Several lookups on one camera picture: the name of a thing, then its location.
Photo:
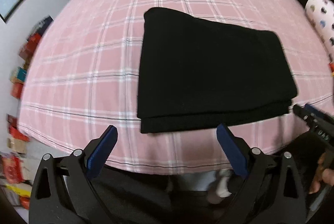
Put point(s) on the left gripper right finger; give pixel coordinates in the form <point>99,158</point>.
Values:
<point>270,191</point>

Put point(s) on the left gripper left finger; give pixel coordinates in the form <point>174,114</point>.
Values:
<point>62,191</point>

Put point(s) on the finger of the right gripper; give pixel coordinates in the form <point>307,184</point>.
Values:
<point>320,114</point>
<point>307,114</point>

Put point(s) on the black pants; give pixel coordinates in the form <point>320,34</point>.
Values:
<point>196,74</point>

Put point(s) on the person right hand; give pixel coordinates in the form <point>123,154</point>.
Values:
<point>321,175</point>

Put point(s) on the red yellow toy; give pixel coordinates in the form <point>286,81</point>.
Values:
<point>331,66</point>

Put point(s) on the heart pattern rolled quilt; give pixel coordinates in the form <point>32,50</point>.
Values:
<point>320,14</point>

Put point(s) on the red flat box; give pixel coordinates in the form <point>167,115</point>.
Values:
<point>16,90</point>

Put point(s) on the pink plaid bed sheet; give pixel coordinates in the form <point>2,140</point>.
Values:
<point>84,77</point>

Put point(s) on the teal gift box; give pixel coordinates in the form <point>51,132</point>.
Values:
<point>18,75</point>

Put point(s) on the red gift box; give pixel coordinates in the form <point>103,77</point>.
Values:
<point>27,49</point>

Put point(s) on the dark blue gift bag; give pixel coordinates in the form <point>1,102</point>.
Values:
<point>42,26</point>

